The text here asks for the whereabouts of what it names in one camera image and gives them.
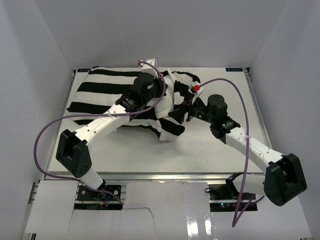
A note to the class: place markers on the white pillow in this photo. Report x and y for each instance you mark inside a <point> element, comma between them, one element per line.
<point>170,99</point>

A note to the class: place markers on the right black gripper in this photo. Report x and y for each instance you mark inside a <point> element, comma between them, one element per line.
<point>178,115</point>

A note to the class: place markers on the aluminium table frame rail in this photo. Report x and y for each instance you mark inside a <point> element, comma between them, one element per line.
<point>257,126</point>

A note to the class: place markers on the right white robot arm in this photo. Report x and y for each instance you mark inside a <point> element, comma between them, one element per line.
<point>283,178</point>

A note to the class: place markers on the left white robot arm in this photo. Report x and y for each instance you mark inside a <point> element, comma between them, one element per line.
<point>73,150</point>

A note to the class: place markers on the left blue corner label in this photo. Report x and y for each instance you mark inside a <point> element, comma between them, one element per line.
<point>83,70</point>

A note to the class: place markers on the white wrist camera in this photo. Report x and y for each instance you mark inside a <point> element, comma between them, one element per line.
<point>196,90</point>
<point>148,66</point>

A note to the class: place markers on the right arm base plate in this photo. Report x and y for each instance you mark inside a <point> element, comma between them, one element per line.
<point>223,200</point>

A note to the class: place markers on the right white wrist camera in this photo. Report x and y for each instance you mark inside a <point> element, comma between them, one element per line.
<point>196,90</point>

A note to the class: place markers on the right blue corner label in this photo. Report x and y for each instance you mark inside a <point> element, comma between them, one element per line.
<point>234,69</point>

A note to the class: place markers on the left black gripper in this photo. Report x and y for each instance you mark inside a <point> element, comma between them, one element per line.
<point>159,85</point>

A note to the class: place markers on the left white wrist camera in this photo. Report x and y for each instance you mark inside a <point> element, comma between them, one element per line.
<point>148,66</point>

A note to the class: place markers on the black white striped pillowcase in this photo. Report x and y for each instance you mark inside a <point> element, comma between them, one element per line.
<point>103,86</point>

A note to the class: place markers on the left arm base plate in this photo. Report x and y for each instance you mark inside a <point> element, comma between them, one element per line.
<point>91,200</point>

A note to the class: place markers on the blue corner label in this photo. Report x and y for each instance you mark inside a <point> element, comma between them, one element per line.
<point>83,70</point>
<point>234,69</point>

